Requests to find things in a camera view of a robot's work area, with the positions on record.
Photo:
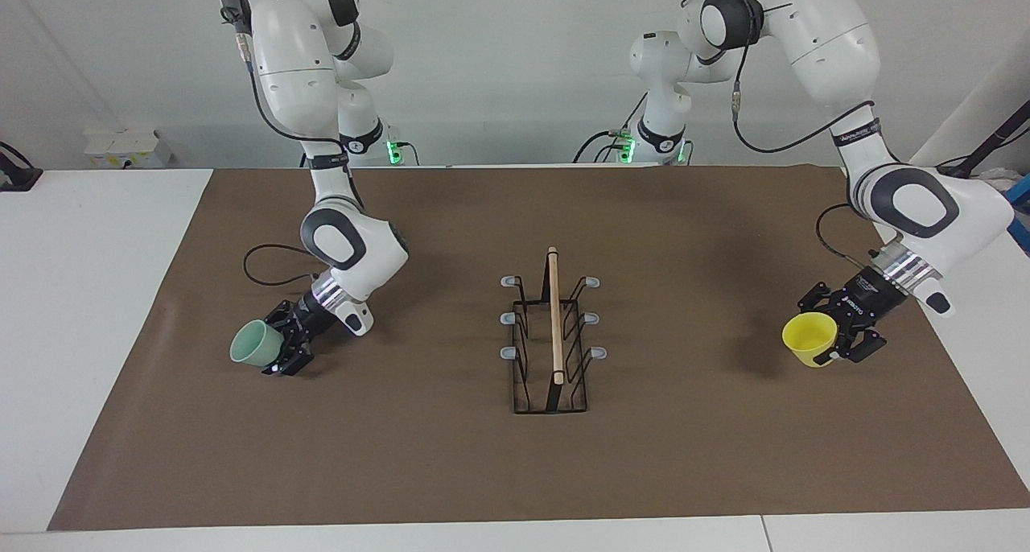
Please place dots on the white crumpled plastic bag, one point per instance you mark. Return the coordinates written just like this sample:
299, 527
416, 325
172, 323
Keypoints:
1002, 180

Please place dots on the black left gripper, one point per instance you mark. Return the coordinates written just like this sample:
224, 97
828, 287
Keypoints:
869, 302

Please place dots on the black pole stand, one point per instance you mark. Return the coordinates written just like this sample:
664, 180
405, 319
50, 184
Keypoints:
994, 138

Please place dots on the pale green plastic cup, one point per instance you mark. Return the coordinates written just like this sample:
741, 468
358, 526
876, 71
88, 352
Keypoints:
253, 344

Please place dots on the black clamp stand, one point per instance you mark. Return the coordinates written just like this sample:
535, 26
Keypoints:
20, 178

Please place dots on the yellow plastic cup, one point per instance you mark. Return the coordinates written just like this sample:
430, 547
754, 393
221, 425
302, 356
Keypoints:
809, 335

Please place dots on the white box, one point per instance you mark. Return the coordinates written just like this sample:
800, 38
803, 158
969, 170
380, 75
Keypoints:
125, 146

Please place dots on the brown table mat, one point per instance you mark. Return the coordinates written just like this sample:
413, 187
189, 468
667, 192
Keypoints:
402, 455

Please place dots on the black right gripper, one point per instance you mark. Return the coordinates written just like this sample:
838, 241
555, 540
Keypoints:
312, 317

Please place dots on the blue box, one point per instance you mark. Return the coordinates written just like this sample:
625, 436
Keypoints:
1022, 230

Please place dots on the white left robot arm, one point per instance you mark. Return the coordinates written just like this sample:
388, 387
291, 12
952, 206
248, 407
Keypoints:
821, 37

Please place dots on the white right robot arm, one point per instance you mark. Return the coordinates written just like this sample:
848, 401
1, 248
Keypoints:
290, 53

